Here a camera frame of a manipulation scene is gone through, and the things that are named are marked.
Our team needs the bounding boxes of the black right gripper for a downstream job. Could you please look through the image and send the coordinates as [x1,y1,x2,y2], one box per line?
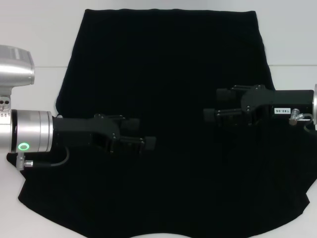
[203,84,315,126]

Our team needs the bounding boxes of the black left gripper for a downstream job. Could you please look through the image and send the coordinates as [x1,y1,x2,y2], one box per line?
[52,113,157,156]

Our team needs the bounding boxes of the black t-shirt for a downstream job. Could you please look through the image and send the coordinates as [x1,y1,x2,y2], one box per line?
[6,8,317,238]

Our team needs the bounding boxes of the right gripper cable with plug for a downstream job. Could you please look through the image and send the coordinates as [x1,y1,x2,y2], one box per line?
[288,109,317,136]

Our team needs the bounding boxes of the gripper cable with plug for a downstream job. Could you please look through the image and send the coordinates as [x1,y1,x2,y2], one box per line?
[288,109,317,136]
[16,148,70,170]

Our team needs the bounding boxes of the left gripper cable with plug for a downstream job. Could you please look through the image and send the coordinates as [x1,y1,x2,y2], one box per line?
[16,148,70,170]

